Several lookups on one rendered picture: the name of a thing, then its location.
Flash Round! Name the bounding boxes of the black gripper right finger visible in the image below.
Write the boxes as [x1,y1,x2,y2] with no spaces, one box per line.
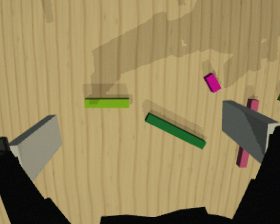
[222,100,280,224]

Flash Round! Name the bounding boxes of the pink rod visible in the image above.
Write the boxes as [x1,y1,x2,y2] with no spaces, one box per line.
[236,99,259,168]

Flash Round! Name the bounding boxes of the magenta rod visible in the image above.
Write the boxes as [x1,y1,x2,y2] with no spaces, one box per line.
[203,73,221,93]

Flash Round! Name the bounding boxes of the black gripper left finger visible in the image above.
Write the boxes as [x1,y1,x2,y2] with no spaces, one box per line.
[0,115,71,224]

